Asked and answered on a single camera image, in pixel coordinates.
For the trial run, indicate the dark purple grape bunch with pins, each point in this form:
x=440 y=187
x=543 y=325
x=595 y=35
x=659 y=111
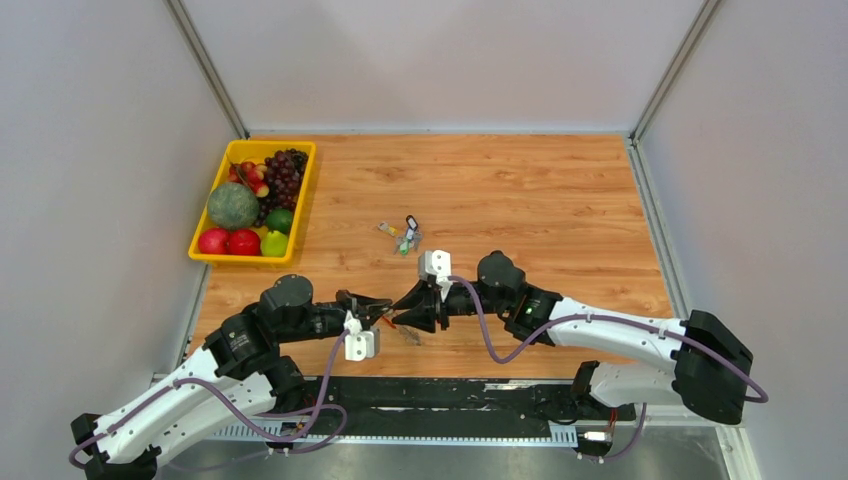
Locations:
x=284 y=176

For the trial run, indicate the green lime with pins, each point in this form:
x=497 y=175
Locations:
x=280 y=220

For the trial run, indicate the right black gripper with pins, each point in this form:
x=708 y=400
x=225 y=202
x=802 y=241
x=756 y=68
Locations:
x=423 y=316

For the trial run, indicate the red apple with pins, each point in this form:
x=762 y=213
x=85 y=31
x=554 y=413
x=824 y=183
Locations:
x=244 y=242
x=213 y=241

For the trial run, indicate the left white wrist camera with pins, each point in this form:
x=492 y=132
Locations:
x=360 y=342

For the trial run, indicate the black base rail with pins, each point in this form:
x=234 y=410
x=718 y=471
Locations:
x=412 y=408

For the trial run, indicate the red apple left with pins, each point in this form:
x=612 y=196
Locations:
x=213 y=241

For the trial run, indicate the red keyring with silver keys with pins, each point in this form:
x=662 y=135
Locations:
x=407 y=334

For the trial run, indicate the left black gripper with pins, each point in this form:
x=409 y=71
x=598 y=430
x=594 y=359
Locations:
x=363 y=306

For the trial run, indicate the green round melon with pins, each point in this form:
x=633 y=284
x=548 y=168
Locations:
x=232 y=206

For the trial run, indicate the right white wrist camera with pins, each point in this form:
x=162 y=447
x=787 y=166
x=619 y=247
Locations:
x=435 y=269

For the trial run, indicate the red apple right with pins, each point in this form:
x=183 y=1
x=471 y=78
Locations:
x=244 y=242

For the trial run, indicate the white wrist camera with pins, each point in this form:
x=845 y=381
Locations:
x=435 y=269
x=360 y=342

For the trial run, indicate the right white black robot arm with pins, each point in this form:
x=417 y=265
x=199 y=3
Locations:
x=696 y=361

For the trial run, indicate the small red apples cluster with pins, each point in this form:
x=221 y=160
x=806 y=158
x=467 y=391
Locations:
x=251 y=175

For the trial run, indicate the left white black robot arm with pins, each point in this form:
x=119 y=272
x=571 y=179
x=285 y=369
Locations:
x=237 y=373

